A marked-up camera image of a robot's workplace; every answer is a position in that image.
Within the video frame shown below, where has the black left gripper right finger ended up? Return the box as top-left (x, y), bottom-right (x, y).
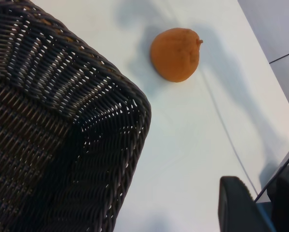
top-left (267, 164), bottom-right (289, 232)

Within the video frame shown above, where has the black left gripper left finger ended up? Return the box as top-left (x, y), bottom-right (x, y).
top-left (218, 176), bottom-right (277, 232)

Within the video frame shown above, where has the orange fruit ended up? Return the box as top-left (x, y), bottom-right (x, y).
top-left (150, 28), bottom-right (204, 83)

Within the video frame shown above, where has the dark brown wicker basket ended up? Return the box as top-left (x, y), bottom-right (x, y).
top-left (0, 0), bottom-right (152, 232)

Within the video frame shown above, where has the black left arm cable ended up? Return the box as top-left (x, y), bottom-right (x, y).
top-left (254, 142), bottom-right (289, 203)

